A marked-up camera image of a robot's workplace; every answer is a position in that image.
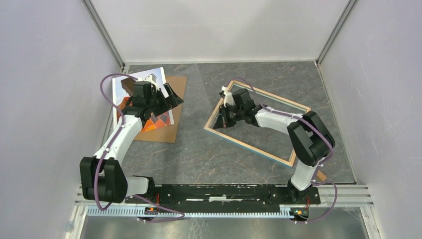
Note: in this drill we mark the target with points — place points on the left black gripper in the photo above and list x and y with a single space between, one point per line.
172 100

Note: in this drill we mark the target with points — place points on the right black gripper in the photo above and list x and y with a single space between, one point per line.
222 121

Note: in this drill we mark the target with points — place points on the wooden picture frame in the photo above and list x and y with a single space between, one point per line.
263 155

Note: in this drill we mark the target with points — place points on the hot air balloon photo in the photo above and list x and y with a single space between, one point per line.
122 89

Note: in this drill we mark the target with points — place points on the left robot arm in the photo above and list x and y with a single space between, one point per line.
102 177

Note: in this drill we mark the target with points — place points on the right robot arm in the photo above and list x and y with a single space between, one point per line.
311 140

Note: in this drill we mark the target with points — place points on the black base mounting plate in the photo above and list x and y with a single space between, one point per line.
229 198

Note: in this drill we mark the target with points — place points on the left corner aluminium profile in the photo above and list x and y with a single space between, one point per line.
103 32

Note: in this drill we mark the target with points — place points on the corner aluminium profile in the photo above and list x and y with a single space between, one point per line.
103 32
336 31

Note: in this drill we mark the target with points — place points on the right corner aluminium profile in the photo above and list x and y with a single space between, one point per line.
336 31

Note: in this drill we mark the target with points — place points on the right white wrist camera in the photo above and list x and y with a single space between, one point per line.
228 100

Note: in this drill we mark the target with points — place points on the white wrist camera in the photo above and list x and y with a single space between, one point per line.
228 100
152 79

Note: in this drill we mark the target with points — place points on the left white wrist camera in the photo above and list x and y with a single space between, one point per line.
152 79

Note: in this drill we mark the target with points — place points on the toothed cable duct strip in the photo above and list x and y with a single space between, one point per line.
139 211

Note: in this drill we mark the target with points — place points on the aluminium rail frame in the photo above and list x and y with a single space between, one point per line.
345 211

